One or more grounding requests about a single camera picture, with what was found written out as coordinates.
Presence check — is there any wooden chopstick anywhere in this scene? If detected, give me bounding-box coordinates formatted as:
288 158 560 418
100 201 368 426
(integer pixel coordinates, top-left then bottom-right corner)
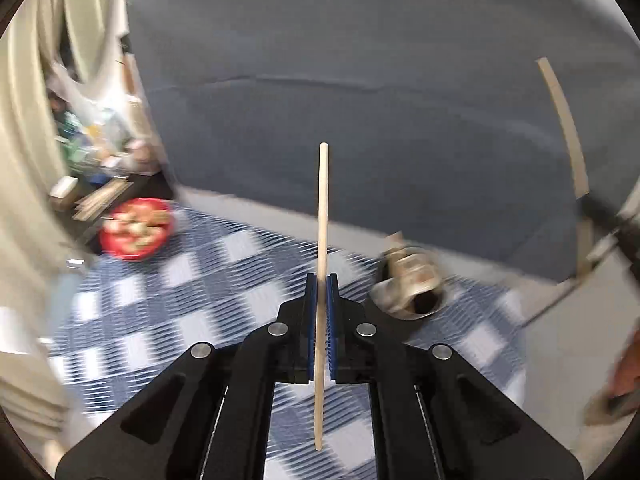
536 57 596 281
313 142 330 451

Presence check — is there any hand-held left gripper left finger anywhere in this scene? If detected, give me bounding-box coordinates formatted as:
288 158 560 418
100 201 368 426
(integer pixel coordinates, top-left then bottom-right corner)
55 272 318 480

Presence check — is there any cream curtain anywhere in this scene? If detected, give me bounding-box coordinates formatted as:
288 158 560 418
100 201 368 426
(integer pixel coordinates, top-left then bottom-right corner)
0 0 101 411

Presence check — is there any blue-grey sofa backrest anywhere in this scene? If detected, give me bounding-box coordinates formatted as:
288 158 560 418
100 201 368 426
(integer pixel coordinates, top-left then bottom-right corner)
125 0 640 283

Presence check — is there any cluttered side table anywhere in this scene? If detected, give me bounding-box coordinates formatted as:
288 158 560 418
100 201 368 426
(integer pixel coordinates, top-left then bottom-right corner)
47 105 166 223

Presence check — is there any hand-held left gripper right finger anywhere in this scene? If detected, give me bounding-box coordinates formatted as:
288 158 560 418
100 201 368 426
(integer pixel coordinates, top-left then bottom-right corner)
325 272 585 480

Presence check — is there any pile of fruit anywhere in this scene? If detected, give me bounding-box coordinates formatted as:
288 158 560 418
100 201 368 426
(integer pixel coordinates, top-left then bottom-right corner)
111 204 172 250

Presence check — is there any blue patterned tablecloth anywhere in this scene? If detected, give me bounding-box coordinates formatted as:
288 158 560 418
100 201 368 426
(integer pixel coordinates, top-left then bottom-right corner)
47 205 528 480

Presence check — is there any red bowl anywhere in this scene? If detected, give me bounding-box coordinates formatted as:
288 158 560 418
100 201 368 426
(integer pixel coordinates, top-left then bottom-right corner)
98 198 176 261

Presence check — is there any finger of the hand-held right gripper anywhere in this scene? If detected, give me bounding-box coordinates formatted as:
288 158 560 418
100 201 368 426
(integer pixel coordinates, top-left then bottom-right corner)
575 192 640 271

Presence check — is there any person's right hand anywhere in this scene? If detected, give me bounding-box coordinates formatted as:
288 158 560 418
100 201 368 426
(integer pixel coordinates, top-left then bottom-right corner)
612 327 640 401

